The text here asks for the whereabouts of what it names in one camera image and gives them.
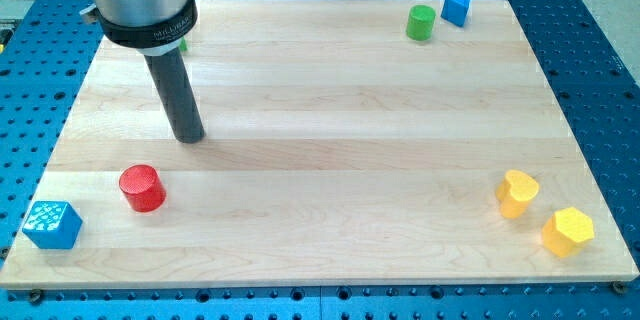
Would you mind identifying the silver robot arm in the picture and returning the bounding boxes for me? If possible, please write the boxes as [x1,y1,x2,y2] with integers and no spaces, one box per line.
[80,0,198,56]

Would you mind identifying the light wooden board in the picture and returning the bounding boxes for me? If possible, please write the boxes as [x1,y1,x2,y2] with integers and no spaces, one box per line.
[1,0,639,289]

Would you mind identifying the green cylinder block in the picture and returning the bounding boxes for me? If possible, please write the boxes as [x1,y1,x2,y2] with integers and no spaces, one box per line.
[405,5,436,41]

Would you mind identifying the small green block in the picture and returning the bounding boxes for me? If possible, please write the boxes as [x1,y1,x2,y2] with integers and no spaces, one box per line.
[179,38,188,52]

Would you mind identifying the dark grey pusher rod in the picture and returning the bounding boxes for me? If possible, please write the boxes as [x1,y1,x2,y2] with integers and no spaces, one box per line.
[145,48,205,144]

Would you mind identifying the red cylinder block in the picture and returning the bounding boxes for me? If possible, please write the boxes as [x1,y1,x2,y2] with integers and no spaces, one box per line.
[118,164,166,213]

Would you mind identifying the blue triangular prism block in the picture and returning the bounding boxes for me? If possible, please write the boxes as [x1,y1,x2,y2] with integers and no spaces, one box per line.
[441,0,471,27]

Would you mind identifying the yellow heart block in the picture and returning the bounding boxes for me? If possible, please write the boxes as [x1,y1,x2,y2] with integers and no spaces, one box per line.
[495,169,540,219]

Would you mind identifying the yellow hexagon block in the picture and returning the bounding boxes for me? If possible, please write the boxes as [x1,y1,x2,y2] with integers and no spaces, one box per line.
[541,207,595,258]

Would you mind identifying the blue cube block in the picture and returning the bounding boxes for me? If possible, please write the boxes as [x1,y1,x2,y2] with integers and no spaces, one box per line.
[22,201,83,250]

